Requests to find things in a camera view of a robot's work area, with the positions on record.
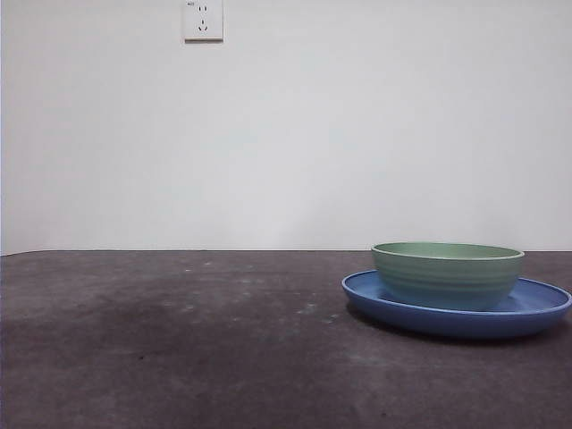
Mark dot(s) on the green ribbed bowl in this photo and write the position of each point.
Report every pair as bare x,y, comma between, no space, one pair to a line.
447,277

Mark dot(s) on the blue round plate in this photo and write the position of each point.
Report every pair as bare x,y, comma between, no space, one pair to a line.
447,322

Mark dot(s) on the white wall socket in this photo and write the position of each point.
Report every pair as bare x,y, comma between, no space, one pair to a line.
204,22

